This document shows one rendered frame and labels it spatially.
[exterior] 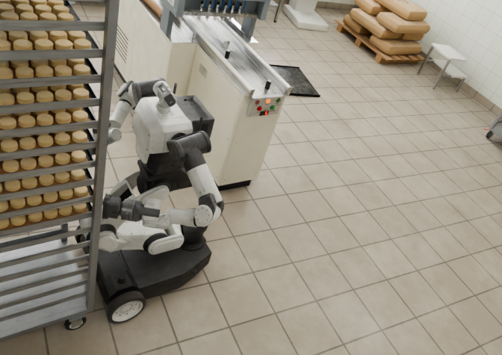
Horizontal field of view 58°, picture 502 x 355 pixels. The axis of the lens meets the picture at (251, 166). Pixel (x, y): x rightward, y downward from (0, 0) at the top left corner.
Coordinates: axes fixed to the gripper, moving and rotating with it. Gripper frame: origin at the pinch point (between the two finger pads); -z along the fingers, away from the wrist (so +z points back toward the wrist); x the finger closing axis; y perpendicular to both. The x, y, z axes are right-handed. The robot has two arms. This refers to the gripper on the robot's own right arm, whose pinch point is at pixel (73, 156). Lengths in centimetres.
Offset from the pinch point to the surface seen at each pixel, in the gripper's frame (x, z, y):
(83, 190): 10.1, -21.5, 25.7
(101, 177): 22.6, -21.6, 33.9
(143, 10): 4, 156, -84
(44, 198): 9.3, -33.4, 17.9
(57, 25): 81, -33, 24
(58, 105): 54, -33, 24
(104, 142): 39, -22, 34
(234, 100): -2, 111, 25
